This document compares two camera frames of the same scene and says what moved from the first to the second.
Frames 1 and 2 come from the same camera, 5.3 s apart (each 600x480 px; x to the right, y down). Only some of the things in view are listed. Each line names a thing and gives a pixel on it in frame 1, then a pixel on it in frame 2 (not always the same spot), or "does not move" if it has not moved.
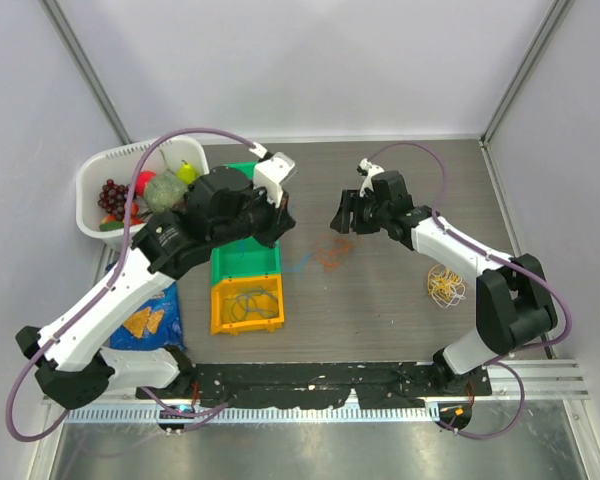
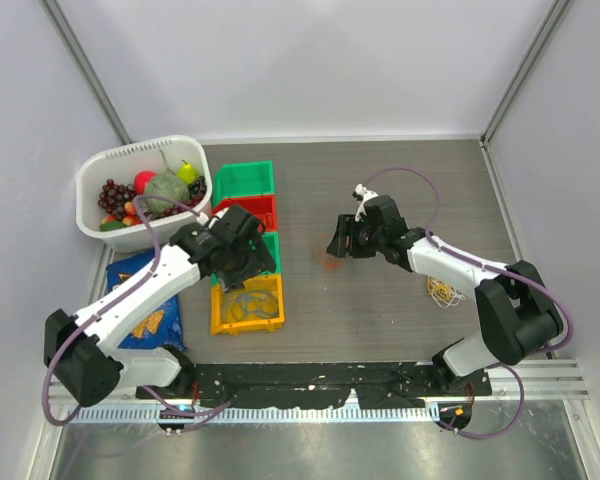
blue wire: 254,299 does not move
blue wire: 284,269 → 262,304
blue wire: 256,300 does not move
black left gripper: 280,219 → 258,261
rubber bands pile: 445,286 does not move
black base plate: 306,385 does not move
